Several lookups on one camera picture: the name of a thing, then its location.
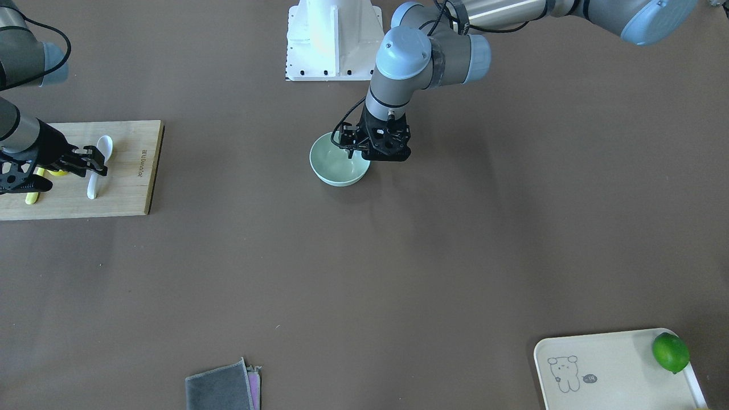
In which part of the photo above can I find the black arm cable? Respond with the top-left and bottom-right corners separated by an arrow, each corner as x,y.
0,5 -> 72,92

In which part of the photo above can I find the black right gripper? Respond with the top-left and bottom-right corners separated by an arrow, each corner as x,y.
1,122 -> 108,194

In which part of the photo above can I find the grey folded cloth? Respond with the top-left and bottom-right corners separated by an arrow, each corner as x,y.
185,358 -> 253,409

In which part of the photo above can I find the bamboo cutting board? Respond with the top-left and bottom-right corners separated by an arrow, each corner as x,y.
1,120 -> 164,221

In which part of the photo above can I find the green lime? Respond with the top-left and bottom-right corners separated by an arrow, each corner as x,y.
652,332 -> 690,374

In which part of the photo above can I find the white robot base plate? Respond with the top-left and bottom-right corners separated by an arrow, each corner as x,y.
285,1 -> 384,81

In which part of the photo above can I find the white ceramic spoon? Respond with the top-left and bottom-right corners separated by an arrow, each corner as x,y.
87,135 -> 113,200

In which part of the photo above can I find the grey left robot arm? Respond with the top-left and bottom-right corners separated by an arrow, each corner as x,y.
330,1 -> 697,162

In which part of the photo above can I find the beige bear print tray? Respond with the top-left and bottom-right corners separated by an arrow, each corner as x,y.
533,329 -> 708,409

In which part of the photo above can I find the light green ceramic bowl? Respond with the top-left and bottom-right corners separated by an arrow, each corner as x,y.
308,133 -> 370,187

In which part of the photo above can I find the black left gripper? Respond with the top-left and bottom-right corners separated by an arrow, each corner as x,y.
338,108 -> 411,162

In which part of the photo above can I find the pink cloth under grey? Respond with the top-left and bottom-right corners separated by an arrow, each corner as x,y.
247,366 -> 262,410

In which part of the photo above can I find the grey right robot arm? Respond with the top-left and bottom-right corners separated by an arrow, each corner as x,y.
1,1 -> 108,194

